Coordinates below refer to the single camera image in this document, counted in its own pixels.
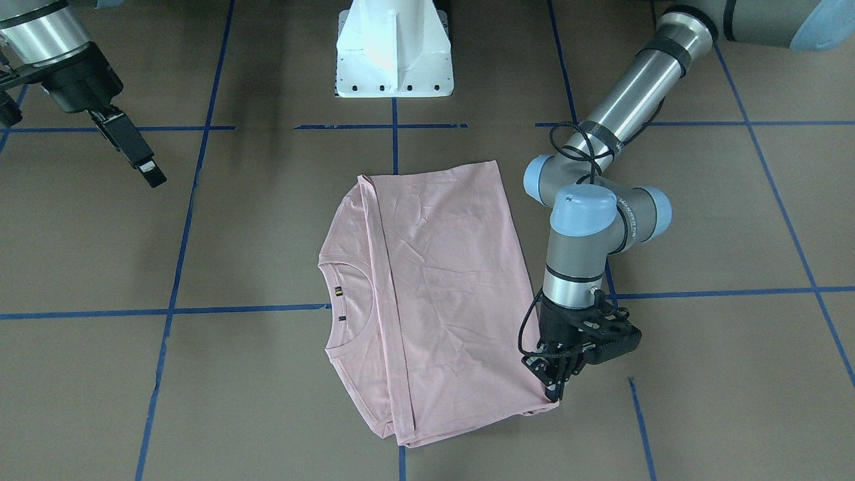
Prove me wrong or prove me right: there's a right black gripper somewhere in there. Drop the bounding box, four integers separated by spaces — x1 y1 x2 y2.
41 41 167 188

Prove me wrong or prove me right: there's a pink Snoopy t-shirt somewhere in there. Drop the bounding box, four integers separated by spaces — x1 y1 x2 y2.
318 161 556 448

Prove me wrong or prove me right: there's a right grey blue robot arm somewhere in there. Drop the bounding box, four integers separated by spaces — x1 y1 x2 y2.
1 1 167 188

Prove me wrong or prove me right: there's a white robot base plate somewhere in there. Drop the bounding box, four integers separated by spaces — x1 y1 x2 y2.
334 1 455 98

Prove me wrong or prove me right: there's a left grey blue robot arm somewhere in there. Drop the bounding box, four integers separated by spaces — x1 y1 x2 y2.
525 1 853 379

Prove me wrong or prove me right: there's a black camera cable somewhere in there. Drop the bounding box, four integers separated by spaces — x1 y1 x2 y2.
517 120 662 356

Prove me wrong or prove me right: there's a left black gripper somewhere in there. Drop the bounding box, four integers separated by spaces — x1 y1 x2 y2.
522 295 605 403

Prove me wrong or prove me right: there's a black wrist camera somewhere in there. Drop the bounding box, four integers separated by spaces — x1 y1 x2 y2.
1 53 39 128
580 289 642 365

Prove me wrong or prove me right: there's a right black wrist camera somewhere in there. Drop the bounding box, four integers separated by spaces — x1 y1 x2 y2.
1 53 39 128

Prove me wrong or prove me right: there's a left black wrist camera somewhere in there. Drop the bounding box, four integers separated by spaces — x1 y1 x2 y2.
580 289 642 365

